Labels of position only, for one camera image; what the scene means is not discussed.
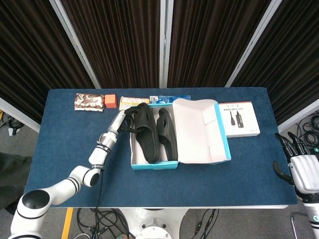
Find yellow snack packet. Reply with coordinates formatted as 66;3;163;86
118;96;150;112

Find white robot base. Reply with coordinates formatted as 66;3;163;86
117;208;190;239

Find flat blue packet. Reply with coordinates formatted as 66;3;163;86
149;94;192;104

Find grey metal partition frame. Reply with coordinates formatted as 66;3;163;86
278;99;319;132
159;0;174;88
224;0;284;88
0;97;40;132
49;0;102;89

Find black rubber slipper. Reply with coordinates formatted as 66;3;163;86
157;107;179;161
129;103;160;164

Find white cable product box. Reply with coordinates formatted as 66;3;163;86
218;101;261;138

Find dark ribbed partition panel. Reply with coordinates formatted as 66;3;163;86
0;0;97;124
233;0;319;125
61;0;161;89
167;0;272;88

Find black cable pile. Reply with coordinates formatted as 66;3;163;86
0;111;24;136
295;109;319;147

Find red white snack packet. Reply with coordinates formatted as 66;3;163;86
74;93;105;113

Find light blue shoe box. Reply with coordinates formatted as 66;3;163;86
130;98;232;171

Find blue felt table cover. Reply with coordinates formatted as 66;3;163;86
24;87;299;209

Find black floor cable bundle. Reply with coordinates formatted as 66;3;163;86
76;208;132;239

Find small orange box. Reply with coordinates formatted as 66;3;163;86
104;94;117;109

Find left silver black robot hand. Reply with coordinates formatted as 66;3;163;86
108;106;140;134

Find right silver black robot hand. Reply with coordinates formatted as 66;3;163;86
272;132;319;199

